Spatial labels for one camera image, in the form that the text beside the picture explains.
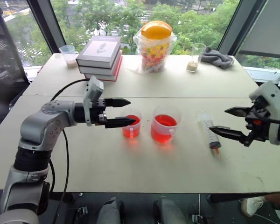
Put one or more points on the clear measuring cup with grains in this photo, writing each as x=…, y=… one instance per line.
x=69, y=57

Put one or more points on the black metal rack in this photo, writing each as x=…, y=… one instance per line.
x=4, y=58

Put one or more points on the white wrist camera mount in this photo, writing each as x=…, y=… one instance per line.
x=274, y=98
x=94, y=89

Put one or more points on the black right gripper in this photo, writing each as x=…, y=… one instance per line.
x=255, y=114

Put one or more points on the large beaker red liquid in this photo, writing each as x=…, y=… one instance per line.
x=163, y=130

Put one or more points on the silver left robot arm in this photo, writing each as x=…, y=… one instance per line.
x=35, y=127

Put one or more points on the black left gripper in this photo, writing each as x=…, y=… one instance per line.
x=99, y=106

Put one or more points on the candy jar with orange lid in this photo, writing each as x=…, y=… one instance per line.
x=155, y=46

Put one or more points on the tall glass with grains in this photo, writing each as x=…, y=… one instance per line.
x=195, y=58

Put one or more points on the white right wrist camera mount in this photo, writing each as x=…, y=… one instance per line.
x=274, y=98

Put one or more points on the grey hardcover book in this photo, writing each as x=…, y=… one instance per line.
x=99, y=50

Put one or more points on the grey cloth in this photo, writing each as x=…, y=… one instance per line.
x=218, y=58

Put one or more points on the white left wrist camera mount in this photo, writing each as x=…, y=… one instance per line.
x=94, y=89

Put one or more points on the clear plastic syringe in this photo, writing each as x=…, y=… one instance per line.
x=210, y=134

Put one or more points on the red cover book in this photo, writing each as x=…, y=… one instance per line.
x=115, y=73

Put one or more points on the dark rounded shape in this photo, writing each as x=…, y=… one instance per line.
x=169, y=211
x=110, y=211

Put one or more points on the bystander bare leg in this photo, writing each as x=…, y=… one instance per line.
x=278, y=200

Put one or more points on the small cup red liquid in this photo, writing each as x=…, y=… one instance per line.
x=130, y=133

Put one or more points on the white sneaker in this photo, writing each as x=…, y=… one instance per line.
x=252, y=205

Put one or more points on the dark grey thick book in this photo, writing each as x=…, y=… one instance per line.
x=96, y=70

